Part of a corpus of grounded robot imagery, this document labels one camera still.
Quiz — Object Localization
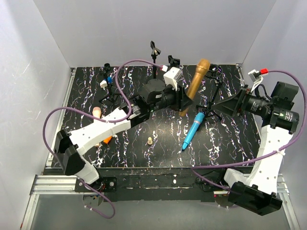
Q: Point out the round-base mic stand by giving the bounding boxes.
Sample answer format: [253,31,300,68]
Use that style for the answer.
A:
[147,41,161,83]
[168,55,180,69]

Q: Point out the tripod shock-mount mic stand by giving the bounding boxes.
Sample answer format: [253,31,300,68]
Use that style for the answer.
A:
[196,63,224,120]

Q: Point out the gold microphone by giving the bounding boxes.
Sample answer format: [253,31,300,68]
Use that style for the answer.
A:
[179,59,210,116]

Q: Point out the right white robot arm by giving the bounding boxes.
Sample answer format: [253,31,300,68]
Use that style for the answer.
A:
[214,82,299,216]

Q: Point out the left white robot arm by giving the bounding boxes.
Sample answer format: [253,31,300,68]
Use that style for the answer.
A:
[54,86,193,184]

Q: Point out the left tripod clip stand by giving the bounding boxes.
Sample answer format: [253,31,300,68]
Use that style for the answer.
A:
[99,63,121,105]

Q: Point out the blue microphone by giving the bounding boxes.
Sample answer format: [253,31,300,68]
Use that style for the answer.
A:
[182,112,205,150]

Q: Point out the black marbled table mat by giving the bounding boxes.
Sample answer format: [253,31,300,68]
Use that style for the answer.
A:
[61,65,260,167]

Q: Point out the small beige adapter piece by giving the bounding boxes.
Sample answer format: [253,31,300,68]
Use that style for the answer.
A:
[147,137,153,145]

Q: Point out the pink microphone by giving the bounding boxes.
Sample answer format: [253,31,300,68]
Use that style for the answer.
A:
[92,107,101,148]

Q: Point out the orange microphone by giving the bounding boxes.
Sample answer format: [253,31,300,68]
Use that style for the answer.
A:
[103,136,112,144]

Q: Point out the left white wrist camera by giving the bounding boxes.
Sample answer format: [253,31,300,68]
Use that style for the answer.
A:
[161,65,183,91]

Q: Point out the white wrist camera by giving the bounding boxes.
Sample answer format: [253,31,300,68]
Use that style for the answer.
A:
[248,69,269,92]
[161,65,183,91]

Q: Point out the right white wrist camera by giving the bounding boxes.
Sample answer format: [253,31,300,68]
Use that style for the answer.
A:
[248,69,269,92]

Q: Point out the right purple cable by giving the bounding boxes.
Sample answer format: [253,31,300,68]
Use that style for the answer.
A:
[190,69,307,195]

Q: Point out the purple cable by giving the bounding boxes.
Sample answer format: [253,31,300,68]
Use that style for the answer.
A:
[43,59,168,219]
[190,69,307,195]

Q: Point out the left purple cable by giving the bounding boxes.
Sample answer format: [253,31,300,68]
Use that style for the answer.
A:
[43,59,168,219]

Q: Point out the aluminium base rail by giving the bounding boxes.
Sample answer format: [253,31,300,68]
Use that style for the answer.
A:
[30,68,299,230]

